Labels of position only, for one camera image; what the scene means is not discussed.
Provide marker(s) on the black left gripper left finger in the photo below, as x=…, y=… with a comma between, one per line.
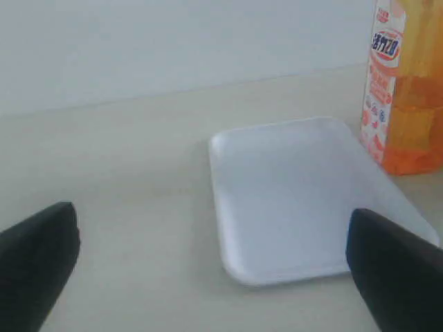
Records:
x=38, y=256

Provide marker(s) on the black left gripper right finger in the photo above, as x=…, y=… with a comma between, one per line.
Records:
x=397, y=273

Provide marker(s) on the orange pump soap bottle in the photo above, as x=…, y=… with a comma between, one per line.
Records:
x=401, y=120

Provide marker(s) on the white rectangular foam tray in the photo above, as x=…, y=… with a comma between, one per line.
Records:
x=284, y=194

